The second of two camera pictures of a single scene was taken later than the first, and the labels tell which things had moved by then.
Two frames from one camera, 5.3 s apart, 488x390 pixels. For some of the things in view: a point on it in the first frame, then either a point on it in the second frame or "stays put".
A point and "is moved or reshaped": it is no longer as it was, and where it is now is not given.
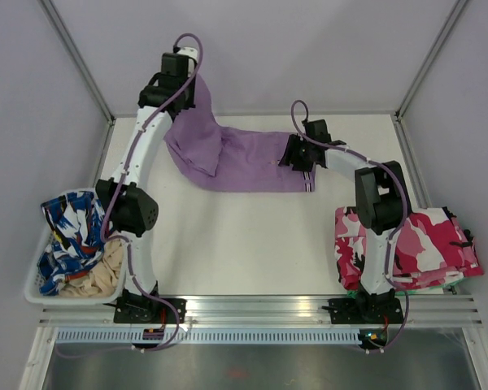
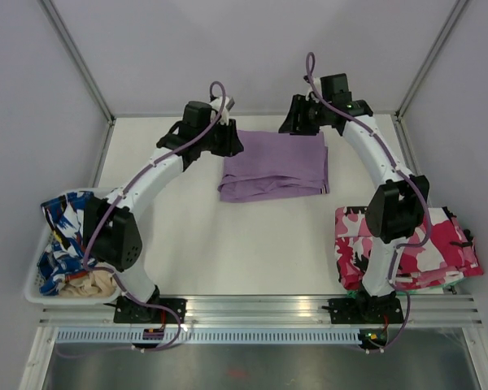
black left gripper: [189, 102] → [231, 146]
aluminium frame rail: [293, 314] stays put
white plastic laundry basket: [41, 240] stays put
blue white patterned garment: [76, 223] stays put
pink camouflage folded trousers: [432, 250] stays put
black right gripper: [293, 144] → [299, 105]
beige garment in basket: [102, 278] stays put
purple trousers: [198, 147] is moved or reshaped
